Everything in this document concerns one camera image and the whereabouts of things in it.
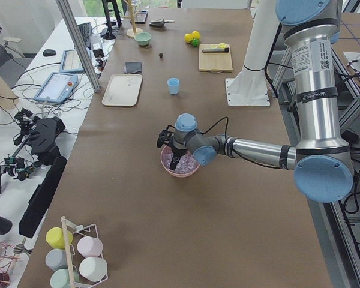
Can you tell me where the green lime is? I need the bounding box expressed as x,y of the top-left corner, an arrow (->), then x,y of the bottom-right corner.
191,38 -> 200,47

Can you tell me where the wooden cutting board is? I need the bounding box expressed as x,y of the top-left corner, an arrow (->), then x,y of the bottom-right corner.
199,44 -> 233,73

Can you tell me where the grey cup in rack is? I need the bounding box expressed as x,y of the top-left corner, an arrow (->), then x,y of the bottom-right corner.
45,249 -> 68,271

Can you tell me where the yellow lemon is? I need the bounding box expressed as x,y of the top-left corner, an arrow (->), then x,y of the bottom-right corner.
191,31 -> 201,40
184,33 -> 194,44

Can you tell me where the white cup in rack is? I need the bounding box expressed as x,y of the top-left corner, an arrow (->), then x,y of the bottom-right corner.
79,257 -> 107,282

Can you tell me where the long black bar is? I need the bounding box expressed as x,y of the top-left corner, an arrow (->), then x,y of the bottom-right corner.
18,156 -> 67,238

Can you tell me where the small black clamp tool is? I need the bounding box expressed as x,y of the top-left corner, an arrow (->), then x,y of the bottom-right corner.
0,155 -> 34,196

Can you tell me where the yellow lemon rear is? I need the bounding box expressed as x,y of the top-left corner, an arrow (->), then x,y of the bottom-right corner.
191,31 -> 201,40

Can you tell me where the mint green bowl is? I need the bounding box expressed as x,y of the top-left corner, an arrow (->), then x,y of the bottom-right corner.
134,32 -> 152,47

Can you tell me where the pile of clear ice cubes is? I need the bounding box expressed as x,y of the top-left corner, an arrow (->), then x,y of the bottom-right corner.
163,149 -> 198,174

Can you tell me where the white wire cup rack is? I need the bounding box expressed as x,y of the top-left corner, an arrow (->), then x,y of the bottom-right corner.
61,216 -> 109,287

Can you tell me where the teach pendant rear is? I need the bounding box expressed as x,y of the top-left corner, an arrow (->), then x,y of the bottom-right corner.
60,49 -> 85,73

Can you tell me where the dark grey folded cloth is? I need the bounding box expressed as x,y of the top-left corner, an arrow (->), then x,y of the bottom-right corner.
124,61 -> 142,74

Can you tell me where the black rectangular tray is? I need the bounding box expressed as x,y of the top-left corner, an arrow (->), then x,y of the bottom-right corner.
134,10 -> 148,24

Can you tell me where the teach pendant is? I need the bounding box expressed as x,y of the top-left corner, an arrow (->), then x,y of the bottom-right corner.
60,49 -> 85,73
34,72 -> 78,104

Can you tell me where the pink cup in rack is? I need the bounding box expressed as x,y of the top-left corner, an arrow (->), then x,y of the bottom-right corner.
77,236 -> 103,257

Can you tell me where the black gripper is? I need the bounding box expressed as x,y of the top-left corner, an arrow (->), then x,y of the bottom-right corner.
157,125 -> 182,170

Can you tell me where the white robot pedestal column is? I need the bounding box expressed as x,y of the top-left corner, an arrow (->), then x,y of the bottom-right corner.
226,0 -> 280,106

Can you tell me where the cream rabbit tray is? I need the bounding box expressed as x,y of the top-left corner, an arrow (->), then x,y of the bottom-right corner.
102,74 -> 143,107

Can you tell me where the black computer mouse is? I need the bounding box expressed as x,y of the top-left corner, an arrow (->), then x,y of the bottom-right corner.
43,49 -> 56,57

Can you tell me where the mint cup in rack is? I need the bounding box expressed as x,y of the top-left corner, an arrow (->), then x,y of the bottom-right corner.
50,269 -> 71,288

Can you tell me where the yellow cup in rack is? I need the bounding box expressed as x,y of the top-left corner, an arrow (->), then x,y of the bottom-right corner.
45,227 -> 65,250

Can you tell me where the teach pendant front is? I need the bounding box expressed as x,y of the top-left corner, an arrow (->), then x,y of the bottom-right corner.
34,72 -> 78,104

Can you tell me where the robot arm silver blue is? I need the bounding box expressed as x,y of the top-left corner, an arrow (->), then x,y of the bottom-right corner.
157,1 -> 353,203

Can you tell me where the aluminium frame post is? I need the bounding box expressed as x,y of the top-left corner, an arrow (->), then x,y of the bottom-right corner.
56,0 -> 100,92

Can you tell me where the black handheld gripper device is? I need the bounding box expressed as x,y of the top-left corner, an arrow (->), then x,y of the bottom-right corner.
13,108 -> 65,167

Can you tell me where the light blue plastic cup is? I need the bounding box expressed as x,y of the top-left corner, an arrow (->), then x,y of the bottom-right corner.
167,77 -> 180,95

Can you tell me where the black keyboard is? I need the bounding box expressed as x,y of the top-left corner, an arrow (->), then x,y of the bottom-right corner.
77,22 -> 92,48

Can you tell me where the wooden mug tree stand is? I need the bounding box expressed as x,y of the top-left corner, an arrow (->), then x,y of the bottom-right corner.
124,0 -> 143,38

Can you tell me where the steel ice scoop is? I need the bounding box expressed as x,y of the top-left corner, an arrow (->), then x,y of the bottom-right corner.
149,18 -> 176,28

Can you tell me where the pink bowl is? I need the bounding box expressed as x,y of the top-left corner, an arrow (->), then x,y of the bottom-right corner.
160,145 -> 201,178

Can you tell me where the yellow lemon front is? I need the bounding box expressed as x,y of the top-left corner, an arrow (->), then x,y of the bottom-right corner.
184,33 -> 194,44

